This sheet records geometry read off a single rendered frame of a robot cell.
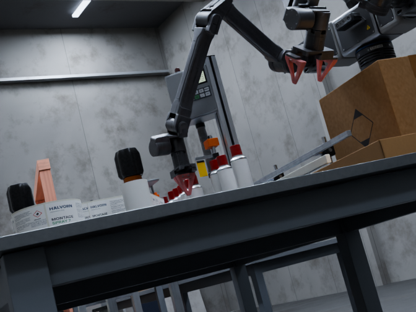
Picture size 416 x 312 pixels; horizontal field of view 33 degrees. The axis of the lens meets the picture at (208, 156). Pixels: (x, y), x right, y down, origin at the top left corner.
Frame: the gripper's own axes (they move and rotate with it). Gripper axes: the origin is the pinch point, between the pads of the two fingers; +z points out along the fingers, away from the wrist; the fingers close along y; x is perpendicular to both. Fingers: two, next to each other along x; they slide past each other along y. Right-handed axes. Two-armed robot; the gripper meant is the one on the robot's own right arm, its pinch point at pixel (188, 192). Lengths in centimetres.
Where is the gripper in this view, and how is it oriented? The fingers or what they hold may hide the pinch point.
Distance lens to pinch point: 239.9
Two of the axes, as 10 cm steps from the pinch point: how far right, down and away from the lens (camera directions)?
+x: 9.0, -1.5, 4.0
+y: 3.6, -2.6, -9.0
